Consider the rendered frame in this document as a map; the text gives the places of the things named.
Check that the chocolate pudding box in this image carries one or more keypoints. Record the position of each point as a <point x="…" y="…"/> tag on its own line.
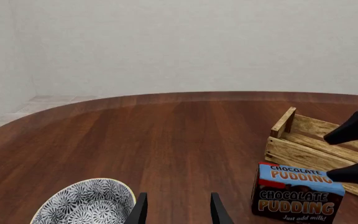
<point x="297" y="198"/>

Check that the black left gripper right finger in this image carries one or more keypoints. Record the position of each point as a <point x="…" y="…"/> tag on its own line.
<point x="219" y="213"/>

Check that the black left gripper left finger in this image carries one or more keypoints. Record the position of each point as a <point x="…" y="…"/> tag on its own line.
<point x="140" y="212"/>

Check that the black and white patterned bowl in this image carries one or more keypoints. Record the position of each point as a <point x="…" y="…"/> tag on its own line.
<point x="85" y="205"/>

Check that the wooden slat tray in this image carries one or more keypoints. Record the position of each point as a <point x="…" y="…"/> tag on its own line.
<point x="303" y="149"/>

